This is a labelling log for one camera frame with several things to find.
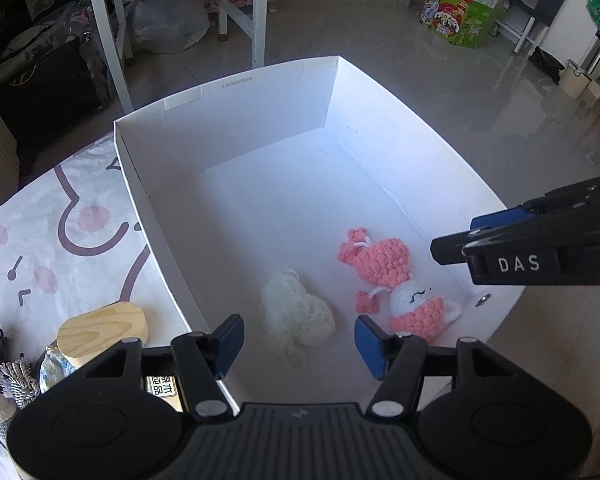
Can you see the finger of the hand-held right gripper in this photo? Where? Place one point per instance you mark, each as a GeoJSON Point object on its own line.
{"type": "Point", "coordinates": [450, 252]}
{"type": "Point", "coordinates": [500, 219]}

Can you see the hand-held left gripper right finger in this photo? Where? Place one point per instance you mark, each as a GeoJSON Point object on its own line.
{"type": "Point", "coordinates": [370, 347]}

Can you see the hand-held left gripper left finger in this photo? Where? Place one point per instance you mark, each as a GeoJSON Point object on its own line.
{"type": "Point", "coordinates": [230, 342]}

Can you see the white cardboard box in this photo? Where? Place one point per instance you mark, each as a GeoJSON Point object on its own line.
{"type": "Point", "coordinates": [280, 185]}

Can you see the blue floral fabric pouch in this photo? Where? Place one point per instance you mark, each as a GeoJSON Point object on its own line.
{"type": "Point", "coordinates": [55, 370]}

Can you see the grey beige tassel bundle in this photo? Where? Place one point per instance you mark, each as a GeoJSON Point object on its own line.
{"type": "Point", "coordinates": [15, 380]}

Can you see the pink crochet doll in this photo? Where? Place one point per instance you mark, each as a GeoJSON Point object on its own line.
{"type": "Point", "coordinates": [385, 260]}

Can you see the white yarn ball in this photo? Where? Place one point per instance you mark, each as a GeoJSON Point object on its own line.
{"type": "Point", "coordinates": [295, 310]}

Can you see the oval wooden block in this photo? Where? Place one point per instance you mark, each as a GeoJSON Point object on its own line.
{"type": "Point", "coordinates": [100, 327]}

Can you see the white trash bin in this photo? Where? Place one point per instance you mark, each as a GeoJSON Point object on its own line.
{"type": "Point", "coordinates": [572, 80]}

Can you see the dark cloth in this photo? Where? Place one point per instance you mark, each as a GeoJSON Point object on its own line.
{"type": "Point", "coordinates": [545, 60]}

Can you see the white printed blanket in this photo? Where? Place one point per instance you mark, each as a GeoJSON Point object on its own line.
{"type": "Point", "coordinates": [55, 260]}

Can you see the green printed carton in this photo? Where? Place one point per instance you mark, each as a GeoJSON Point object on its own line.
{"type": "Point", "coordinates": [455, 10]}

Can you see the translucent plastic bag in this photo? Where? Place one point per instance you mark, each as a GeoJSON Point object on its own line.
{"type": "Point", "coordinates": [170, 20]}

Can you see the white wooden chair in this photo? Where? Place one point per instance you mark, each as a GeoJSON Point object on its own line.
{"type": "Point", "coordinates": [107, 35]}

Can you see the black swirl patterned bag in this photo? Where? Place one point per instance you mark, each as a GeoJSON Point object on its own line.
{"type": "Point", "coordinates": [30, 0]}

